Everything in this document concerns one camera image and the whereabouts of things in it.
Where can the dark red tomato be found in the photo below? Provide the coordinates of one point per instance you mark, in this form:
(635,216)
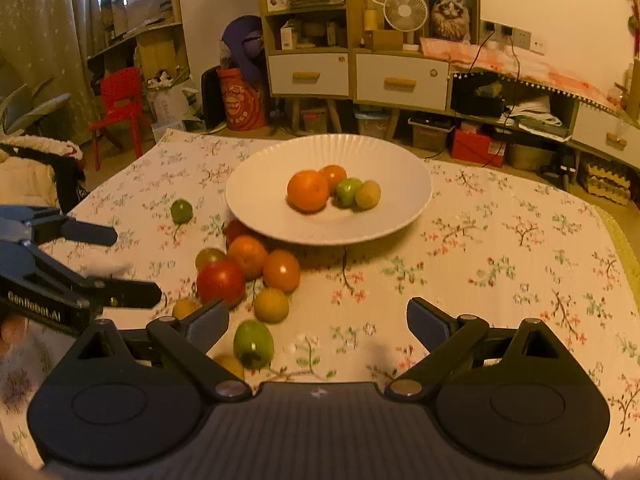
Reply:
(234,229)

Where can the orange printed bag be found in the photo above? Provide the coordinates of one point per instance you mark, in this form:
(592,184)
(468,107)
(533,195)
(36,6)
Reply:
(244,101)

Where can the large orange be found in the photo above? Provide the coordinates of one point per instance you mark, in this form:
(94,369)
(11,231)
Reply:
(307,191)

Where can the small green tomato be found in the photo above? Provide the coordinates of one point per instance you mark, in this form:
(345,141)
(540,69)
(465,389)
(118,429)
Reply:
(345,192)

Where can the framed cat picture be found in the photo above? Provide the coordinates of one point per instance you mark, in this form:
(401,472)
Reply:
(452,20)

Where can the egg carton tray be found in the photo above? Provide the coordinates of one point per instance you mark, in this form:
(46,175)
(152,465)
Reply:
(605,181)

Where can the left hand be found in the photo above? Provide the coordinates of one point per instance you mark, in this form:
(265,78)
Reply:
(12,331)

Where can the long low sideboard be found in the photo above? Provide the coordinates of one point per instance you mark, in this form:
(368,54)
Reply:
(517,106)

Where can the orange mandarin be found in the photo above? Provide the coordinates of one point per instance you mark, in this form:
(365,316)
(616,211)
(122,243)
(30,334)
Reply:
(249,254)

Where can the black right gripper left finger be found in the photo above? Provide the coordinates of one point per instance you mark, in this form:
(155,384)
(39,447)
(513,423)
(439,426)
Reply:
(122,398)

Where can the small orange tomato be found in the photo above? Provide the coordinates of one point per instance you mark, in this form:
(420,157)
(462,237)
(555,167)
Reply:
(334,175)

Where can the clear plastic storage bin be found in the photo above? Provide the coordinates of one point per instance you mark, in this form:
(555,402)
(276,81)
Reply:
(429,135)

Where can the pale yellow round fruit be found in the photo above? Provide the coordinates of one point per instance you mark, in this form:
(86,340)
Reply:
(368,195)

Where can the pink cloth on sideboard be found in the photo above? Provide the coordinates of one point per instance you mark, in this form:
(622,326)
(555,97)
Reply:
(514,63)

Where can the red storage box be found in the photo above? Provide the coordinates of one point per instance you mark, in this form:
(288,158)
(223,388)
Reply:
(477,147)

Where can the green oval fruit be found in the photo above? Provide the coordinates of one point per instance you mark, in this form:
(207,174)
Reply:
(253,345)

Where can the red plastic chair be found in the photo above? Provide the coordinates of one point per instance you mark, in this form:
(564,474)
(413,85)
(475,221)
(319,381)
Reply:
(122,97)

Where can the white desk fan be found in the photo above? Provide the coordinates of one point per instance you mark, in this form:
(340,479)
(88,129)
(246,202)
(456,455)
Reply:
(405,15)

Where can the floral tablecloth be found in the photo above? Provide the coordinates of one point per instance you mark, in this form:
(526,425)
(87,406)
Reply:
(488,243)

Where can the green tomato alone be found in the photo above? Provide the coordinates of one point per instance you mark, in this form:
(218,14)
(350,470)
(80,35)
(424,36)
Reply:
(181,211)

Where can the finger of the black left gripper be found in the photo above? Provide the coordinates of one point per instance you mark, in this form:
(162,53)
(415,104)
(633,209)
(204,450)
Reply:
(20,258)
(40,225)

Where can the yellow-brown tomato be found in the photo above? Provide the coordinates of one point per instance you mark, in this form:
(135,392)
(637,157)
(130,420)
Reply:
(207,256)

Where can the large red tomato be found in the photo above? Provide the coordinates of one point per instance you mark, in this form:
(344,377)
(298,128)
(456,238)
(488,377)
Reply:
(221,280)

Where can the white drawer cabinet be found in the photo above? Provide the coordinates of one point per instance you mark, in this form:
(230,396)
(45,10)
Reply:
(400,81)

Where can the white fluted plate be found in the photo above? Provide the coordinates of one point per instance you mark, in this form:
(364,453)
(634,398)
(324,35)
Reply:
(256,190)

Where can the small yellow longan fruit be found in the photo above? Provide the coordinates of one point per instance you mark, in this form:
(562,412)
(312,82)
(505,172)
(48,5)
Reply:
(271,306)

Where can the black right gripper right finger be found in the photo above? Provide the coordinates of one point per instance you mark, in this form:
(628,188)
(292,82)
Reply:
(511,398)

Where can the wooden shelf cabinet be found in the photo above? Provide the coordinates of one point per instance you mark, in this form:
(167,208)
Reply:
(311,45)

